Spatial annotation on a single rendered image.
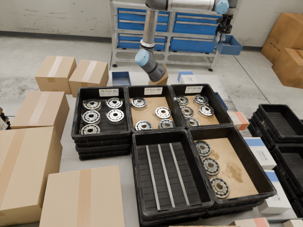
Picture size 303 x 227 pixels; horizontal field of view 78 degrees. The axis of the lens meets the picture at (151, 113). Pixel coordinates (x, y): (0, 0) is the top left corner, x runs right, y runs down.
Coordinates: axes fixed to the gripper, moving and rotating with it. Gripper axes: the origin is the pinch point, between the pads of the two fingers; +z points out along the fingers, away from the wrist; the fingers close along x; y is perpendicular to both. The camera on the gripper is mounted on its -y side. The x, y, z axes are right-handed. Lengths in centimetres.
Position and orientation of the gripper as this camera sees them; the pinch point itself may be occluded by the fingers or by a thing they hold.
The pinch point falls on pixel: (218, 41)
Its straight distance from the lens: 160.1
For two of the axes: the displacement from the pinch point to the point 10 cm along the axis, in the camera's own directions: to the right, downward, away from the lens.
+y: 0.5, 7.2, -7.0
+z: -0.3, 7.0, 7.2
